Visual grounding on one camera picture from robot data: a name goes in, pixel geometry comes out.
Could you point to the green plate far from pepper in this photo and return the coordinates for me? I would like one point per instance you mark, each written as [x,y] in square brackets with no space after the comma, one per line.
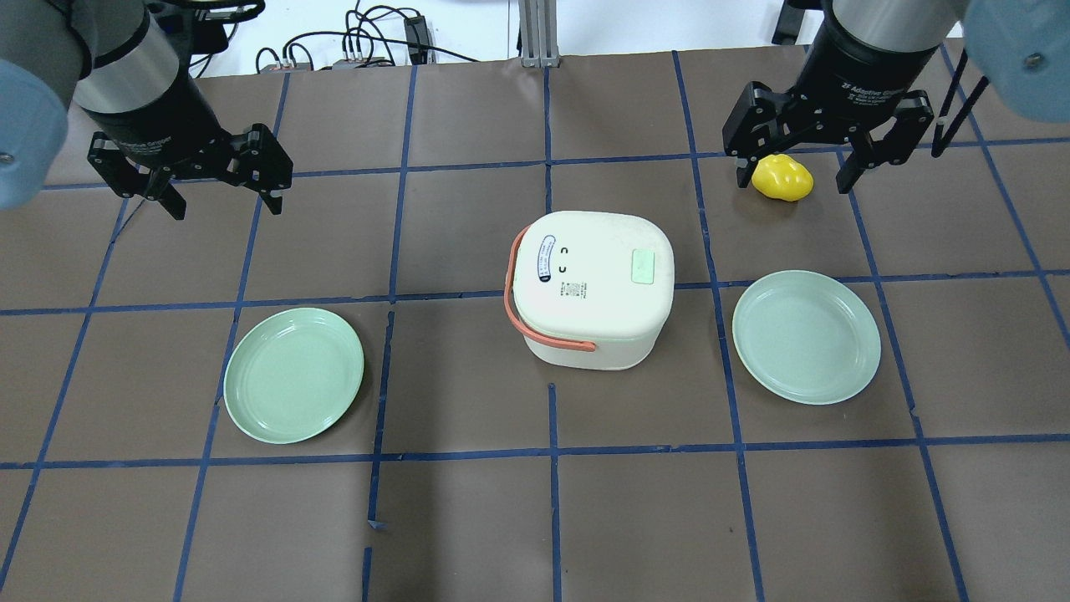
[293,376]

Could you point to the yellow toy bell pepper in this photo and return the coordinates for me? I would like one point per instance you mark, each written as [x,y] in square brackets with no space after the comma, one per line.
[783,178]

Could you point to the black gripper near pepper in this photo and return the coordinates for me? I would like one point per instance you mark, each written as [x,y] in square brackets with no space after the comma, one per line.
[861,72]

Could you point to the black gripper other arm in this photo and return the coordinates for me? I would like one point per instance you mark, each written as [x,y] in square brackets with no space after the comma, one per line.
[161,119]

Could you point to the green plate near pepper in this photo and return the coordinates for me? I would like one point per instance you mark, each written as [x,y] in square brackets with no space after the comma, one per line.
[806,337]

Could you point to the white rice cooker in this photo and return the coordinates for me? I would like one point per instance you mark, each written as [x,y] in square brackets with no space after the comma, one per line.
[590,289]

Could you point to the aluminium frame post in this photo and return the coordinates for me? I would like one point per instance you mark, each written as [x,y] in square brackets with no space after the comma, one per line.
[538,34]

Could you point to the silver robot arm near pepper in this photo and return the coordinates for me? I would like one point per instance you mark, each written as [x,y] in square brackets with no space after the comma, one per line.
[1020,49]

